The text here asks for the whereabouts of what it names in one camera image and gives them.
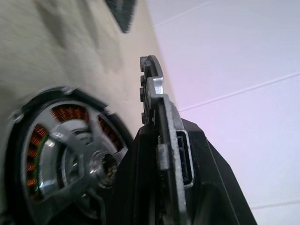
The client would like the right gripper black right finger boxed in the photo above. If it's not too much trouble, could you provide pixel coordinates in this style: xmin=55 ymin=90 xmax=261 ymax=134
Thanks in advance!
xmin=180 ymin=116 xmax=259 ymax=225

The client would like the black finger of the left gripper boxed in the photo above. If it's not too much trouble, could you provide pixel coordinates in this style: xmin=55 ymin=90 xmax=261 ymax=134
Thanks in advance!
xmin=102 ymin=0 xmax=139 ymax=34

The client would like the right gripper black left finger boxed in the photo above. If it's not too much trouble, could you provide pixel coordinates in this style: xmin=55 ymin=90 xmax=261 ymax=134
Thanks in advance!
xmin=109 ymin=121 xmax=165 ymax=225

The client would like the grey gear plate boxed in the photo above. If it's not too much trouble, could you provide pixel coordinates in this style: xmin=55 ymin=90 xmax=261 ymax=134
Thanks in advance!
xmin=139 ymin=54 xmax=195 ymax=225

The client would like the motor base with copper coils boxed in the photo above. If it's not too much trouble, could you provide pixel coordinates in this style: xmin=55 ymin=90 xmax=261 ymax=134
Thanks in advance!
xmin=8 ymin=85 xmax=135 ymax=225

